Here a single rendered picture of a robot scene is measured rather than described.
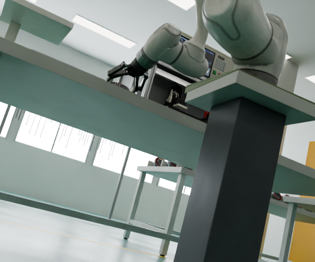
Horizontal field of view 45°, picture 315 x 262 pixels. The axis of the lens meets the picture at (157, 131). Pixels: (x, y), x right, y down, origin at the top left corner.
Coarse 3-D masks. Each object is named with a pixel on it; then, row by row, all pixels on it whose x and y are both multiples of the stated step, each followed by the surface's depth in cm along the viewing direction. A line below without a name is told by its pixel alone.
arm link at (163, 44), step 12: (168, 24) 148; (156, 36) 149; (168, 36) 147; (180, 36) 150; (144, 48) 155; (156, 48) 150; (168, 48) 150; (180, 48) 153; (156, 60) 156; (168, 60) 154
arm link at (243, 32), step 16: (208, 0) 106; (224, 0) 103; (240, 0) 102; (256, 0) 109; (208, 16) 106; (224, 16) 103; (240, 16) 103; (256, 16) 106; (208, 32) 112; (224, 32) 107; (240, 32) 106; (256, 32) 109; (272, 32) 116; (224, 48) 116; (240, 48) 112; (256, 48) 114
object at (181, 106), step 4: (172, 100) 202; (176, 100) 198; (180, 100) 199; (184, 100) 200; (164, 104) 208; (168, 104) 204; (172, 104) 200; (176, 104) 197; (180, 104) 196; (184, 104) 199; (176, 108) 205; (180, 108) 199
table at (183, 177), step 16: (160, 160) 376; (144, 176) 392; (160, 176) 393; (176, 176) 354; (192, 176) 323; (176, 192) 320; (272, 192) 383; (176, 208) 318; (272, 208) 409; (144, 224) 351; (272, 256) 466
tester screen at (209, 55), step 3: (180, 39) 212; (183, 39) 213; (186, 39) 213; (180, 42) 211; (183, 42) 212; (204, 48) 219; (207, 51) 220; (210, 51) 221; (207, 54) 220; (210, 54) 220; (213, 54) 222; (207, 57) 219; (210, 57) 220; (213, 57) 221; (210, 60) 220
